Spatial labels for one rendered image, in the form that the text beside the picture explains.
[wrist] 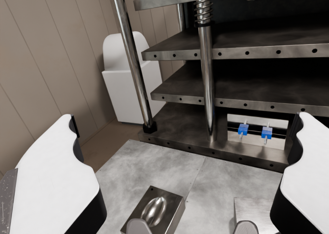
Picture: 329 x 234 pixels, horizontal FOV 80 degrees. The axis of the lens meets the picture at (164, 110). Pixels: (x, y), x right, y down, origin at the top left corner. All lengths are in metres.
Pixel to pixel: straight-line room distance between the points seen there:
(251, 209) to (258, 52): 0.59
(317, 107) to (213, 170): 0.51
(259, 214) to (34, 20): 2.54
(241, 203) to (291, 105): 0.49
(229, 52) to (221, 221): 0.68
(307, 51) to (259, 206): 0.58
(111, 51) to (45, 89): 0.88
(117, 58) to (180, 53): 1.66
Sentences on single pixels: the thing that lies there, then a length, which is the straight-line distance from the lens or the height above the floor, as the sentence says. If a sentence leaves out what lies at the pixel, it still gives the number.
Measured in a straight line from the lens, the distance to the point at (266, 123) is 1.06.
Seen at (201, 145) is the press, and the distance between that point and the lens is 1.14.
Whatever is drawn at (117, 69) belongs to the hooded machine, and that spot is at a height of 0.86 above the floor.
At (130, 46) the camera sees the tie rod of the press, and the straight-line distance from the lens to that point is 1.09.
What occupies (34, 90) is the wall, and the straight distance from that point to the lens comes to 2.57.
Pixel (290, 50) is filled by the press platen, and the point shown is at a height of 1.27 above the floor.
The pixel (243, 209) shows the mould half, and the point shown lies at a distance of 0.74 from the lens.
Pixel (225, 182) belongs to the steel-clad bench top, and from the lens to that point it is 0.94.
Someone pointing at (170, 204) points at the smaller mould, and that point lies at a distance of 0.80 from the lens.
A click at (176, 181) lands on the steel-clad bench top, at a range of 0.95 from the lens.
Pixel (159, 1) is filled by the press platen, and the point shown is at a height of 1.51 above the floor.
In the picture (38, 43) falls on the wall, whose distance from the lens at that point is 2.63.
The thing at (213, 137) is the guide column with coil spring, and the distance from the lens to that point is 1.14.
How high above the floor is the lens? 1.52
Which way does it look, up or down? 29 degrees down
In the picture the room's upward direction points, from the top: 11 degrees counter-clockwise
